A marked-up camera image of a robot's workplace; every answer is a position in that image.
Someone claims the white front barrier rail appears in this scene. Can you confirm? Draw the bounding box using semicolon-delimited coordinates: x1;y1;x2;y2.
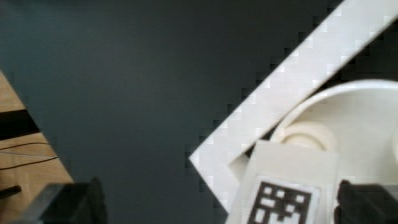
191;0;398;207

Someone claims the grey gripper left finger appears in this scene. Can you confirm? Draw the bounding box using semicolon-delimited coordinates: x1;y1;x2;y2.
16;178;109;224

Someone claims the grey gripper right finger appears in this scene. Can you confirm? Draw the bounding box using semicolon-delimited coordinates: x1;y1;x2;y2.
334;180;398;224

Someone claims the white round stool seat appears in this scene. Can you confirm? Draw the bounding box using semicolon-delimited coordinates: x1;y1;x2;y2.
242;80;398;186

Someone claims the white stool leg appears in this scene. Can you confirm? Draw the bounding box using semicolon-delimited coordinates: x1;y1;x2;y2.
226;141;338;224

